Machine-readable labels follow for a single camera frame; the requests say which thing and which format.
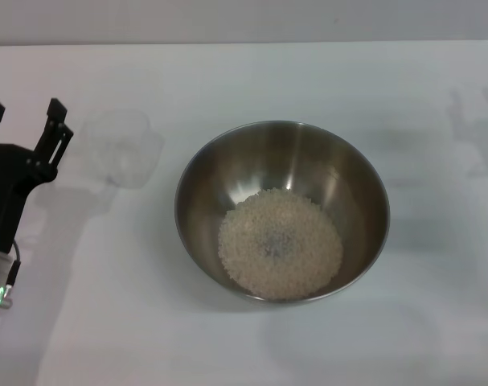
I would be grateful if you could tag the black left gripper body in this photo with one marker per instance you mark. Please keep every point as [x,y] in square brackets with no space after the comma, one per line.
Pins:
[10,185]

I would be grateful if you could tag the clear plastic measuring cup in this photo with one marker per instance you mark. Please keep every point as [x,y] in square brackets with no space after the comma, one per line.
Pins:
[121,153]

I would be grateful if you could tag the stainless steel mixing bowl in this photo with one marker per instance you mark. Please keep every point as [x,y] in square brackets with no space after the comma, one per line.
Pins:
[340,169]

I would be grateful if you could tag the white uncooked rice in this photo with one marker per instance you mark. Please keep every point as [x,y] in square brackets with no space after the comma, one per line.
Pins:
[251,241]

